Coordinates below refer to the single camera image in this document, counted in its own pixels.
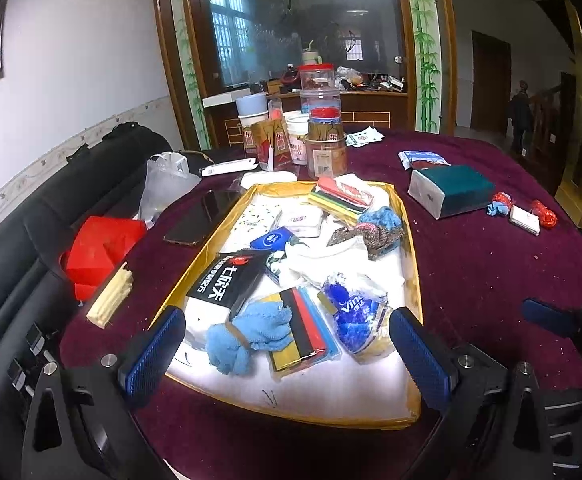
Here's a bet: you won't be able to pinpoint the black and white packet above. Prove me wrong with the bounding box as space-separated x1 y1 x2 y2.
185 248 273 324

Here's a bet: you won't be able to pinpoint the blue and white flat packet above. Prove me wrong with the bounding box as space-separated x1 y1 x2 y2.
398 149 452 171

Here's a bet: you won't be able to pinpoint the small red and blue toy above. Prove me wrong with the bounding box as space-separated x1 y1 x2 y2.
487 192 514 219

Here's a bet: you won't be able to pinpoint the white oval cloth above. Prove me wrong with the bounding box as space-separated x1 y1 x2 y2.
240 169 299 189

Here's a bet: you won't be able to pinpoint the white dotted tissue pack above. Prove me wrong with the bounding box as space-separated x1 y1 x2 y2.
228 202 285 252

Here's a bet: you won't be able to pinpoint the white remote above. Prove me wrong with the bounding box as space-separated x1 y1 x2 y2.
199 158 258 178

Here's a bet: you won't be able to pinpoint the white paper cup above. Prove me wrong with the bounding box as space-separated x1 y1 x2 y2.
283 112 313 166

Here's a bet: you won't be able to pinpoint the black smartphone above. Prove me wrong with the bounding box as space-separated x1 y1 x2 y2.
163 189 243 247

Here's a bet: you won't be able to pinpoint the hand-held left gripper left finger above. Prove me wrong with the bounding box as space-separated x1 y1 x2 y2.
21 305 187 480

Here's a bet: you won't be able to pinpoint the light blue towel bundle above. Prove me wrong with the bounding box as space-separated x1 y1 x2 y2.
206 301 295 377

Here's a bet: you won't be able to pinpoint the white flat box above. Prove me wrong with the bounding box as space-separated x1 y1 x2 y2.
201 87 253 109

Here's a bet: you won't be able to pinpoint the white printed packet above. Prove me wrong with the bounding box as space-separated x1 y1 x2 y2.
346 127 385 149

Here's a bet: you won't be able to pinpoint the small blue tissue packet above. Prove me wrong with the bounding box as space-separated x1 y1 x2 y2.
249 227 298 252

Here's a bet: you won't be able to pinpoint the bamboo painted glass partition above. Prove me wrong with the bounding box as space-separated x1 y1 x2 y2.
150 0 460 152

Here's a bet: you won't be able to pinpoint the gold and red cigarette boxes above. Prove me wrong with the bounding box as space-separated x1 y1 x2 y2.
243 119 293 172

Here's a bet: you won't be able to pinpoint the green and white packet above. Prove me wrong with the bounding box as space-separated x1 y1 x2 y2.
265 250 298 287

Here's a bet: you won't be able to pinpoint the golden door frame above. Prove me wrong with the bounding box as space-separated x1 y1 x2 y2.
553 0 582 235

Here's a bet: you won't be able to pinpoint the wooden cabinet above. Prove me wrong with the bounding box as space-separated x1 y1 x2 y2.
206 89 412 148

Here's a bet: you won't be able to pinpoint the black sofa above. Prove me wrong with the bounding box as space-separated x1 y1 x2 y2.
0 121 173 371

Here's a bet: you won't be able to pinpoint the white plastic bag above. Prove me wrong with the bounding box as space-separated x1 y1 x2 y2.
138 152 203 227

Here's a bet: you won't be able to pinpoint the small white box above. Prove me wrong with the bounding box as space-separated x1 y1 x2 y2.
508 204 542 237

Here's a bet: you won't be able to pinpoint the white sock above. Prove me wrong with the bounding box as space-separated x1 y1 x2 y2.
285 234 408 292

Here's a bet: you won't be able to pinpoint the striped multicolour cloth pack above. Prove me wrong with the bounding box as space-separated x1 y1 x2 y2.
266 285 343 379

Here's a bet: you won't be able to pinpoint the multicolour sponge pack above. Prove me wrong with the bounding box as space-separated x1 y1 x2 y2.
307 175 375 222

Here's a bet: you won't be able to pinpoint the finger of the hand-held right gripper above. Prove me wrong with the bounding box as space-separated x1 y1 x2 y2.
522 298 580 339

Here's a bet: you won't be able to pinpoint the pale wooden stick bundle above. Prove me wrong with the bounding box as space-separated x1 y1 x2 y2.
86 264 135 330

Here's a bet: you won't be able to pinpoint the blue fluffy cloth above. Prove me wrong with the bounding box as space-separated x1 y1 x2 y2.
358 205 403 234

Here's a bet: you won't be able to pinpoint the blue soft tissue packet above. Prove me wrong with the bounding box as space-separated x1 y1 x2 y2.
320 272 393 362

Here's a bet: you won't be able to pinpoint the red plastic wrapper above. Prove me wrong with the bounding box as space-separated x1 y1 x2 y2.
529 199 558 229

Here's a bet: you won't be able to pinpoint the dark green tissue pack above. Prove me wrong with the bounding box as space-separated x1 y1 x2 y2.
407 163 496 220

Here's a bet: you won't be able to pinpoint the toothpick jar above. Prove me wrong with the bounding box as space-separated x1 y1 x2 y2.
306 107 348 181

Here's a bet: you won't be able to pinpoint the steel scouring pad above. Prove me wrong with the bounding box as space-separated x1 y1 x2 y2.
326 224 405 262

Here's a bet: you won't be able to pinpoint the red box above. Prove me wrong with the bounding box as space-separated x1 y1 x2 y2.
60 215 148 302

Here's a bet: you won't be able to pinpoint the brown wooden door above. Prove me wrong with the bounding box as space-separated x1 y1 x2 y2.
470 30 514 136

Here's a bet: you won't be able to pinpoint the blue plastic cup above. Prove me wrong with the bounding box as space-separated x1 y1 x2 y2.
235 93 271 118

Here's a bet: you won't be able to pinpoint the gold-edged white tray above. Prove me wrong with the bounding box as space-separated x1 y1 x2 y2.
147 180 425 431

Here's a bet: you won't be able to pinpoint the white pink tissue pack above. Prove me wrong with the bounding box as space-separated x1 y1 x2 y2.
280 207 328 239

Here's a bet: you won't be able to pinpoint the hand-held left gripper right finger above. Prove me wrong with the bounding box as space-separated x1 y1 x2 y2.
389 306 554 480

